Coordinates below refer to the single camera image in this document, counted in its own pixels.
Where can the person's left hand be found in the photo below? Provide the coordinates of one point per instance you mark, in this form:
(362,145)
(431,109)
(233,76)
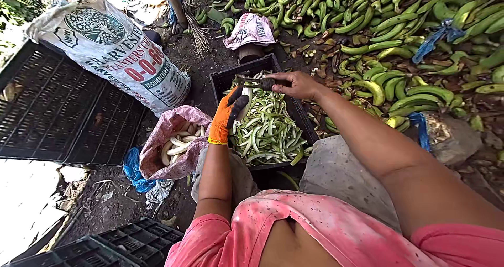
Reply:
(221,120)

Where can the person's right hand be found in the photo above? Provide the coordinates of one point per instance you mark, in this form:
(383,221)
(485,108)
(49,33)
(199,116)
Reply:
(304,86)

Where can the person's right index finger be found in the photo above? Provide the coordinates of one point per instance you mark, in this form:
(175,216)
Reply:
(280,75)

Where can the person's right thumb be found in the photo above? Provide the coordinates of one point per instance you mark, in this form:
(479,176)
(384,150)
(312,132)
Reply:
(282,89)

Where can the person's left thumb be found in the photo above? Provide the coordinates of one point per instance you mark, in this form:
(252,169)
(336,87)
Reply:
(239,106)

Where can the person's left fingers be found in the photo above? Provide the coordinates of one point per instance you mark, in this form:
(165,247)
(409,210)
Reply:
(235,94)

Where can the white peeled banana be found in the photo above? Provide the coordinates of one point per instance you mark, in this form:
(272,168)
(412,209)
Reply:
(247,105)

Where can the person's left forearm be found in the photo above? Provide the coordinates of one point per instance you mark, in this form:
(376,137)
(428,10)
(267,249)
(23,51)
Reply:
(215,176)

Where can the person's right forearm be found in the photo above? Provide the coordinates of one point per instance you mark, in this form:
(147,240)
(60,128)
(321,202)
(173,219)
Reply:
(362,125)

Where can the black crate with solid rim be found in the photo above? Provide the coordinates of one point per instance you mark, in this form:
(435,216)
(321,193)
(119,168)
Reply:
(301,115)

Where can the pile of green peels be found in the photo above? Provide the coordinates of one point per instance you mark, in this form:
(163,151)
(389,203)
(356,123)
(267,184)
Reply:
(267,125)

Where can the wooden stump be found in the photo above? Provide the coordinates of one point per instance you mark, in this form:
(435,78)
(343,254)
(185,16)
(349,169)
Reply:
(250,53)

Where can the pink white printed sack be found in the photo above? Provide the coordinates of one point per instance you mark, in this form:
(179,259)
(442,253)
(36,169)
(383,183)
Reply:
(250,30)

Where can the pile of peeled bananas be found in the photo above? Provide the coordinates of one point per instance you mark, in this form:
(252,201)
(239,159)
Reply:
(179,143)

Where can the dry palm frond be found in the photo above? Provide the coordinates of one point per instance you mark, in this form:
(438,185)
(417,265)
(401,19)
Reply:
(197,30)

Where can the pink woven sack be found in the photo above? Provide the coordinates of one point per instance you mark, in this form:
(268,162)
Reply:
(151,156)

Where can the person's legs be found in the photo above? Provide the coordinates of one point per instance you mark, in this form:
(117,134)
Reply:
(342,172)

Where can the clear white plastic bag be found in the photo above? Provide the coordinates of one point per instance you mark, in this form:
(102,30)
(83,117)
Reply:
(158,191)

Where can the blue plastic bag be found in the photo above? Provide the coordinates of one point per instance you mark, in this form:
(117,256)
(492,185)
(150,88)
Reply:
(136,172)

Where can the heap of green unpeeled bananas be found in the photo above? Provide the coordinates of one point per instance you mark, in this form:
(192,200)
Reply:
(393,26)

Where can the black plastic crate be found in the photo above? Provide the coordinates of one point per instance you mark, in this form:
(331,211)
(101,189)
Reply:
(74,255)
(110,125)
(35,105)
(145,239)

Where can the large white printed sack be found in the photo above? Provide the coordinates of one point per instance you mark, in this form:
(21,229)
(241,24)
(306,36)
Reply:
(114,50)

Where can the person's body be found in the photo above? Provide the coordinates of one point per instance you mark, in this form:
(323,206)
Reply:
(315,227)

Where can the blue plastic strip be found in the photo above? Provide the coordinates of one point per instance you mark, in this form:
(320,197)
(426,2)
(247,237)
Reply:
(422,131)
(433,40)

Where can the grey rock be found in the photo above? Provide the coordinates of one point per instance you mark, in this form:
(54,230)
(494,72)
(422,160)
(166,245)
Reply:
(456,139)

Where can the green plants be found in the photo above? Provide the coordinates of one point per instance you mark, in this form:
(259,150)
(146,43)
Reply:
(15,15)

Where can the wooden post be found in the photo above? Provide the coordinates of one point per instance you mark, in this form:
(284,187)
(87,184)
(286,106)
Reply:
(175,3)

